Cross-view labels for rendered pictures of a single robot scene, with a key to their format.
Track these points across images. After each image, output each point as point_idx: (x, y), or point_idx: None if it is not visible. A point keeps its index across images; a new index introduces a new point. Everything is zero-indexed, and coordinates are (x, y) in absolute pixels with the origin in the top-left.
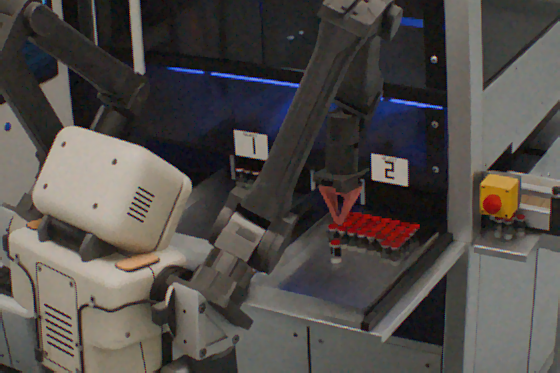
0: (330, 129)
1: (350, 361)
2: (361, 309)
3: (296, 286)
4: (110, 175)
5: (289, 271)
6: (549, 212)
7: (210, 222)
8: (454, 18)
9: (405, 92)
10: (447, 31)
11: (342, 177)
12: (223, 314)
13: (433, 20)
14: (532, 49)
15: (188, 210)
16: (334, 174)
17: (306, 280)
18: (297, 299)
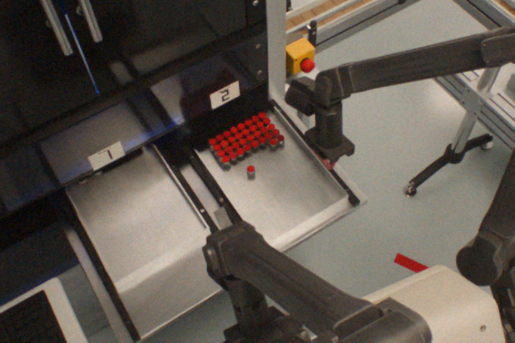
0: (331, 123)
1: None
2: (346, 197)
3: (270, 216)
4: (487, 339)
5: (245, 210)
6: (306, 39)
7: (129, 228)
8: None
9: (233, 40)
10: None
11: (347, 144)
12: None
13: None
14: None
15: (96, 235)
16: (338, 146)
17: (265, 207)
18: (301, 226)
